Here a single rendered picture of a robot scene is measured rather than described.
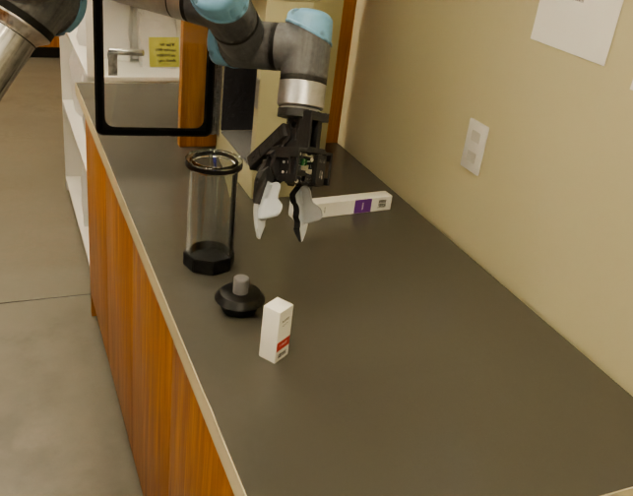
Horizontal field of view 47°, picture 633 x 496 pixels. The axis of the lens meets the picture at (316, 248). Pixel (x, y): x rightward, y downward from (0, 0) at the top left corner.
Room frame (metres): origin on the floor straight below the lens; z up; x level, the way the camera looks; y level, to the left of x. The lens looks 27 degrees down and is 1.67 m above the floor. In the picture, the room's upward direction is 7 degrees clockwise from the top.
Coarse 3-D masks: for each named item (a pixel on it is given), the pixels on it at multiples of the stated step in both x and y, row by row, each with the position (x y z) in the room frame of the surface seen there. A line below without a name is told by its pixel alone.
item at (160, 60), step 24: (120, 24) 1.81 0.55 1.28; (144, 24) 1.83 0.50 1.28; (168, 24) 1.85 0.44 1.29; (192, 24) 1.87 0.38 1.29; (120, 48) 1.81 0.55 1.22; (144, 48) 1.83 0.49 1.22; (168, 48) 1.86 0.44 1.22; (192, 48) 1.88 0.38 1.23; (120, 72) 1.81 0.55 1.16; (144, 72) 1.83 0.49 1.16; (168, 72) 1.86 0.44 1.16; (192, 72) 1.88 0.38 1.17; (120, 96) 1.81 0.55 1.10; (144, 96) 1.83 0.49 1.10; (168, 96) 1.86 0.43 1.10; (192, 96) 1.88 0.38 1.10; (120, 120) 1.81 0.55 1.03; (144, 120) 1.83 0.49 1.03; (168, 120) 1.86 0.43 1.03; (192, 120) 1.88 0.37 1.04
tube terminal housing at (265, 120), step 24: (264, 0) 1.64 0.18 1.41; (288, 0) 1.65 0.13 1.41; (312, 0) 1.67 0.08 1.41; (336, 0) 1.81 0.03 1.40; (336, 24) 1.83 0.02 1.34; (336, 48) 1.85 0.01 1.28; (264, 72) 1.63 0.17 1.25; (264, 96) 1.63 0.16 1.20; (264, 120) 1.63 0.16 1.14; (288, 192) 1.67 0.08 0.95
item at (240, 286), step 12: (240, 276) 1.14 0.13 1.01; (228, 288) 1.14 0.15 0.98; (240, 288) 1.12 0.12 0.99; (252, 288) 1.15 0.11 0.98; (216, 300) 1.11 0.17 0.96; (228, 300) 1.10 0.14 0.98; (240, 300) 1.10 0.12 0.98; (252, 300) 1.11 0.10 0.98; (264, 300) 1.13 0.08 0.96; (228, 312) 1.10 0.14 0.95; (240, 312) 1.09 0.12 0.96; (252, 312) 1.11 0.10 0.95
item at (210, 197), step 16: (192, 160) 1.26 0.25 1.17; (208, 160) 1.32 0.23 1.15; (224, 160) 1.32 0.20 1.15; (240, 160) 1.29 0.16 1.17; (192, 176) 1.25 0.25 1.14; (208, 176) 1.24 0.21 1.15; (224, 176) 1.25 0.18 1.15; (192, 192) 1.25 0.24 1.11; (208, 192) 1.24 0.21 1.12; (224, 192) 1.25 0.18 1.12; (192, 208) 1.25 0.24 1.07; (208, 208) 1.24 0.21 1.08; (224, 208) 1.25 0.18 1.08; (192, 224) 1.25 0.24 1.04; (208, 224) 1.24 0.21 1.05; (224, 224) 1.25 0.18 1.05; (192, 240) 1.25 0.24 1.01; (208, 240) 1.24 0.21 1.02; (224, 240) 1.25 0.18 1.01; (192, 256) 1.25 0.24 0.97; (208, 256) 1.24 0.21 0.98; (224, 256) 1.26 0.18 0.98
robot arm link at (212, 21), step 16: (112, 0) 1.12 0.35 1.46; (128, 0) 1.10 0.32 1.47; (144, 0) 1.08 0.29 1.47; (160, 0) 1.07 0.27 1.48; (176, 0) 1.06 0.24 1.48; (192, 0) 1.03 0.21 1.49; (208, 0) 1.02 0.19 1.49; (224, 0) 1.02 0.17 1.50; (240, 0) 1.05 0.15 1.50; (176, 16) 1.08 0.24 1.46; (192, 16) 1.06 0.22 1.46; (208, 16) 1.04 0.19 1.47; (224, 16) 1.04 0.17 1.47; (240, 16) 1.06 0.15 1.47; (256, 16) 1.11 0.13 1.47; (224, 32) 1.07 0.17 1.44; (240, 32) 1.08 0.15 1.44
